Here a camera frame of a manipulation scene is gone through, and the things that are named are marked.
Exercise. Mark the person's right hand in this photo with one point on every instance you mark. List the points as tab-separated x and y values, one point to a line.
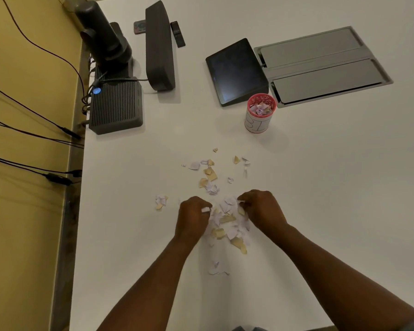
262	210

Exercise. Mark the person's left hand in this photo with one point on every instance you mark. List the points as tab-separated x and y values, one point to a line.
190	220

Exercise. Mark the person's left fingers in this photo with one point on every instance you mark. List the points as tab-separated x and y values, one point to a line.
204	206

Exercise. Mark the person's right fingers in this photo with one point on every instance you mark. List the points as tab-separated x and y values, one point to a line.
244	200

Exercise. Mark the pile of torn paper scraps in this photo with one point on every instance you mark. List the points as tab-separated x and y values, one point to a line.
227	218

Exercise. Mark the person's right forearm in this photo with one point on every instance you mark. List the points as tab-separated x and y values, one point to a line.
338	282

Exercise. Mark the person's left forearm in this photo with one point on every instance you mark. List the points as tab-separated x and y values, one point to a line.
148	289

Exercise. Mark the red rimmed white cup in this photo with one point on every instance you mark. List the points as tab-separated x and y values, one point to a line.
258	122

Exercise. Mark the paper bits inside cup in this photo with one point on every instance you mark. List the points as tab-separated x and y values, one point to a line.
262	108

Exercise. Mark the black tablet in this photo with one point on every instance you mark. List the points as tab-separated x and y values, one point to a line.
236	70

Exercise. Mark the black ribbed box device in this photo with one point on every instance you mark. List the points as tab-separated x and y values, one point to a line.
116	103

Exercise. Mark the blue round tag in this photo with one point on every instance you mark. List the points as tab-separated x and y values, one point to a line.
96	90

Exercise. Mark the black speaker bar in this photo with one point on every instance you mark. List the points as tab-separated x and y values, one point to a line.
159	48

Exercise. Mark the small black remote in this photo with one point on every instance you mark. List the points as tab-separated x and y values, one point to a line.
177	33

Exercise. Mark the small dark phone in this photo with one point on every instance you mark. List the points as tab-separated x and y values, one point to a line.
140	26

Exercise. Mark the black conference camera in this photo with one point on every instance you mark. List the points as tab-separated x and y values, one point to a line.
103	36

